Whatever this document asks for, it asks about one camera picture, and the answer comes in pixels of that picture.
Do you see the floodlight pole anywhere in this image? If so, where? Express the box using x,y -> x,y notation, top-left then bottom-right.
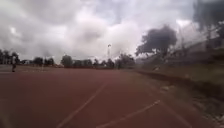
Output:
106,43 -> 112,62

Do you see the low dark kerb wall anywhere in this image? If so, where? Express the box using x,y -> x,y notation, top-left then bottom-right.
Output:
135,68 -> 224,102

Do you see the grass field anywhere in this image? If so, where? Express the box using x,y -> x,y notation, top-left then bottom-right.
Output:
0,64 -> 63,70

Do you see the row of distant trees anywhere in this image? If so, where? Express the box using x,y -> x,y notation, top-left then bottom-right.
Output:
0,49 -> 136,70

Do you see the grass bank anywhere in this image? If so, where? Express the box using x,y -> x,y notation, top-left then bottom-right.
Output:
132,55 -> 224,88

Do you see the dirt strip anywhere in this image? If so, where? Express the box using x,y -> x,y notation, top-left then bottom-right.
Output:
153,82 -> 224,126

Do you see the person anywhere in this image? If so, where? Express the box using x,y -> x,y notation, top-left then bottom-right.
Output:
10,54 -> 18,74

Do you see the round-crowned tree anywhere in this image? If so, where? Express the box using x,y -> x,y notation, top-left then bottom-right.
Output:
134,24 -> 179,58

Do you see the red running track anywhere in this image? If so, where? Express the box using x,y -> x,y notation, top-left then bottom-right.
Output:
0,68 -> 224,128

